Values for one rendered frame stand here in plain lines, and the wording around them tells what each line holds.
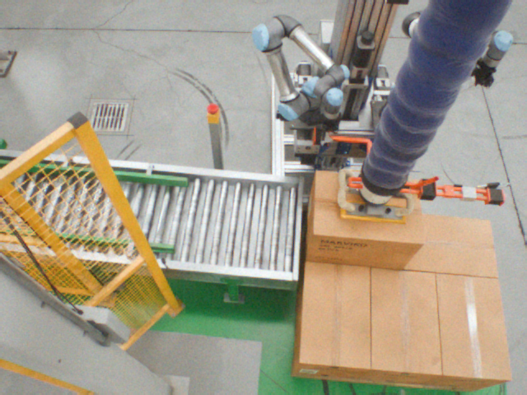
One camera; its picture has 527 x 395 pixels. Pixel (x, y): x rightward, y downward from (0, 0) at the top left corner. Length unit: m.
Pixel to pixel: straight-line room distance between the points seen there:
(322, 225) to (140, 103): 2.28
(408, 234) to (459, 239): 0.64
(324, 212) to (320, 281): 0.47
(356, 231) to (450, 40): 1.30
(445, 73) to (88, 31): 3.93
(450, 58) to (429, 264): 1.70
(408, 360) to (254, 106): 2.43
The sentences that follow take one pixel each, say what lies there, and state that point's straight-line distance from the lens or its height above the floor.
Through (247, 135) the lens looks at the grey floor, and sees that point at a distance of 3.97.
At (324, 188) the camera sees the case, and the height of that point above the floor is 0.94.
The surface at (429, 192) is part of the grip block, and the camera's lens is 2.49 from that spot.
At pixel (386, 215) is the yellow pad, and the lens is 2.49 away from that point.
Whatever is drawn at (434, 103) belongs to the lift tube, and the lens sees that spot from 1.76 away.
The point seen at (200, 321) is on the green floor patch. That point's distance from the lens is 3.34.
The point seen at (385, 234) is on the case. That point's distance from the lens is 2.60.
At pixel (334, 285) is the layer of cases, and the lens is 2.86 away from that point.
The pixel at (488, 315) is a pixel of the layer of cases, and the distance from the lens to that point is 3.10.
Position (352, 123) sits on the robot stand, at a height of 0.95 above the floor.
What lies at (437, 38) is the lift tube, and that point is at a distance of 1.58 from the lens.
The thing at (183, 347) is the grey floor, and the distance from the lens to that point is 3.31.
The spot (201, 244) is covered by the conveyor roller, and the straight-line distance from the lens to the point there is 2.91.
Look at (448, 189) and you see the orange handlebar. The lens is 2.54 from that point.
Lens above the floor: 3.23
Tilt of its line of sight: 61 degrees down
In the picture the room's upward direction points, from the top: 4 degrees clockwise
